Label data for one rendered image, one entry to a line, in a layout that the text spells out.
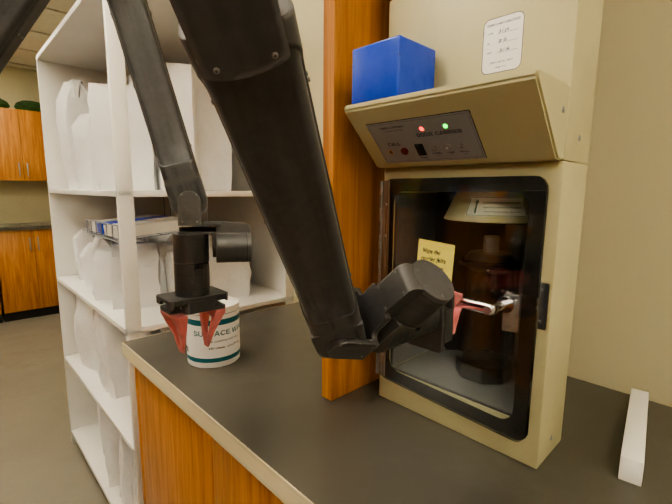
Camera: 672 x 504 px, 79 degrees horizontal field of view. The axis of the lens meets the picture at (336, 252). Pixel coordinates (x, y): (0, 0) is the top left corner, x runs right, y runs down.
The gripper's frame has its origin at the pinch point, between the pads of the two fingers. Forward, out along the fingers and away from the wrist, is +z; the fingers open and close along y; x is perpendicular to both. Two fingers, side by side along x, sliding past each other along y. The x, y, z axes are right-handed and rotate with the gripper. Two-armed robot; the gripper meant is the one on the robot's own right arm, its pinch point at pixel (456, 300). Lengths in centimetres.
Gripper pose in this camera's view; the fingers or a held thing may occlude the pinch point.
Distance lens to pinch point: 66.3
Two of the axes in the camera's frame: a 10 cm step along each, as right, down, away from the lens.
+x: -6.9, -1.1, 7.1
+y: 0.1, -9.9, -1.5
